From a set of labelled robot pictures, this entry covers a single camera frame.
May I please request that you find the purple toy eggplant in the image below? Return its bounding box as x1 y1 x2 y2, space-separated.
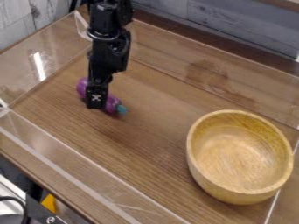
76 77 127 115

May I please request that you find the brown wooden bowl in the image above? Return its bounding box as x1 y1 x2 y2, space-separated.
186 109 295 205

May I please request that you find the black cable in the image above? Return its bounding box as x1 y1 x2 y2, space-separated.
0 195 31 224

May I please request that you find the clear acrylic tray wall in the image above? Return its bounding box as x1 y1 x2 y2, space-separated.
0 13 299 224

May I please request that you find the yellow triangular part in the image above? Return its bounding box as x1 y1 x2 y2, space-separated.
42 194 58 214

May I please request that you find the clear acrylic corner bracket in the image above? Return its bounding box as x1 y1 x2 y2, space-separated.
74 10 91 41

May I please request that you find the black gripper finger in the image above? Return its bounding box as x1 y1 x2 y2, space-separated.
86 83 108 109

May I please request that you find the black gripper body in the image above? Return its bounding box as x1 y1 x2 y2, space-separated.
88 28 131 85

